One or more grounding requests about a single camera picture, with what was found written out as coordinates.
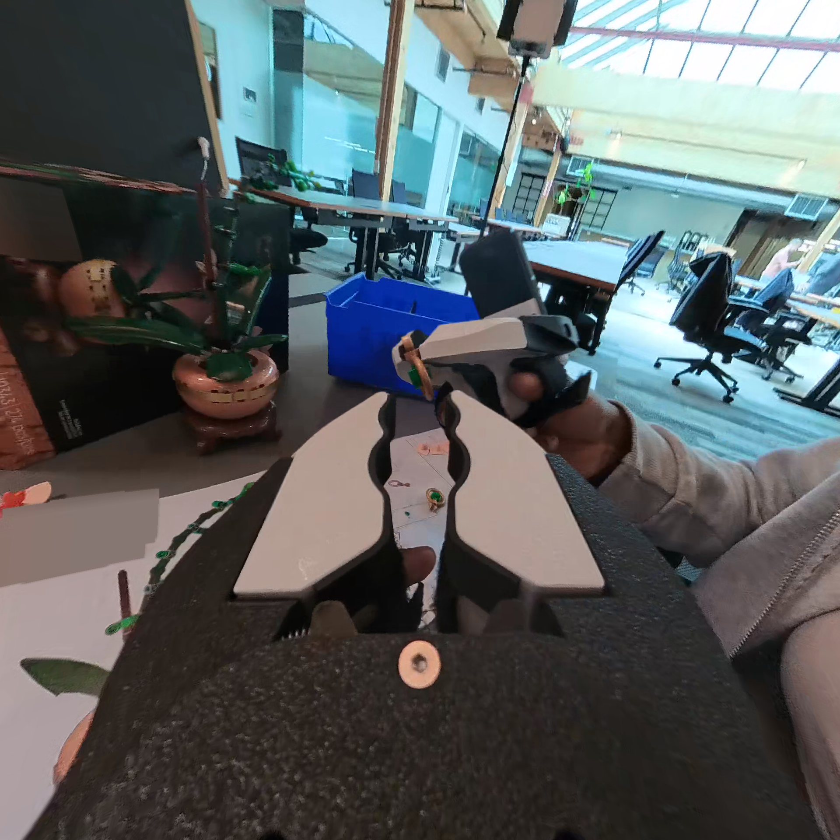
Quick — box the brown brick pot stand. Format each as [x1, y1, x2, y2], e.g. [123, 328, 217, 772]
[180, 402, 284, 455]

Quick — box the wooden support pillar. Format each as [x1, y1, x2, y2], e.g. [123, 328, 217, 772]
[375, 0, 416, 201]

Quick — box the person's right forearm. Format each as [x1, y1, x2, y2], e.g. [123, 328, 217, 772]
[598, 402, 840, 572]

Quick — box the dark orchid print product box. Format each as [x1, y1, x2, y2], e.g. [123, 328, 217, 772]
[0, 0, 293, 470]

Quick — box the long wooden office table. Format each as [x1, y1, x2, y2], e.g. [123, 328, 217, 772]
[230, 177, 460, 280]

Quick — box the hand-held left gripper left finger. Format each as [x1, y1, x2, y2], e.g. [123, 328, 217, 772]
[233, 392, 399, 599]

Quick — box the hanging green plant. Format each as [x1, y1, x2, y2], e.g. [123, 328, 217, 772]
[554, 161, 598, 207]

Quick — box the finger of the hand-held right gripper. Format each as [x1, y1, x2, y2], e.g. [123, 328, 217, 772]
[392, 318, 531, 370]
[410, 363, 513, 421]

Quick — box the green brick plant with stem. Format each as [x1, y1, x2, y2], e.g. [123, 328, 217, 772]
[62, 134, 317, 385]

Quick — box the office chair with hung jacket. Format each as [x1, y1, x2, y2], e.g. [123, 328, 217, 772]
[655, 251, 807, 404]

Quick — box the white office table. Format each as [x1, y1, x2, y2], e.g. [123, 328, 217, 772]
[521, 238, 634, 358]

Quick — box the pink brick orchid flower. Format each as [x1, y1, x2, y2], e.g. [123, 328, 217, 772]
[0, 481, 53, 511]

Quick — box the person's left hand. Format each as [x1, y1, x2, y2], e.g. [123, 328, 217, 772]
[399, 546, 438, 588]

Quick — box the pink brick flower pot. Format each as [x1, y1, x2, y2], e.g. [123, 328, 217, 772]
[172, 349, 281, 421]

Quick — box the white instruction booklet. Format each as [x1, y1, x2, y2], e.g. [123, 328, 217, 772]
[0, 427, 463, 840]

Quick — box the person's right hand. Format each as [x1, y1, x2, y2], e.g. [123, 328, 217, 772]
[508, 369, 636, 488]

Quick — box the black office chair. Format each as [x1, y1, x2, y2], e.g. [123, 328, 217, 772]
[620, 230, 667, 296]
[348, 167, 421, 277]
[235, 136, 329, 266]

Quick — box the blue plastic bin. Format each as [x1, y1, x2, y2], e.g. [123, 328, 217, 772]
[325, 271, 484, 399]

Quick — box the gold ring piece green stud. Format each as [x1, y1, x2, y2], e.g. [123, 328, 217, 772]
[400, 330, 437, 401]

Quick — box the wall air vent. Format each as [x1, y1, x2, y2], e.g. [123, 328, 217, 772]
[784, 192, 840, 222]

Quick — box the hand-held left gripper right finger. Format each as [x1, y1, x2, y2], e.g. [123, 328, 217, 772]
[434, 388, 607, 597]

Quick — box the camera on black pole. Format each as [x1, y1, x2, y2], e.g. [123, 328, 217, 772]
[479, 0, 580, 238]

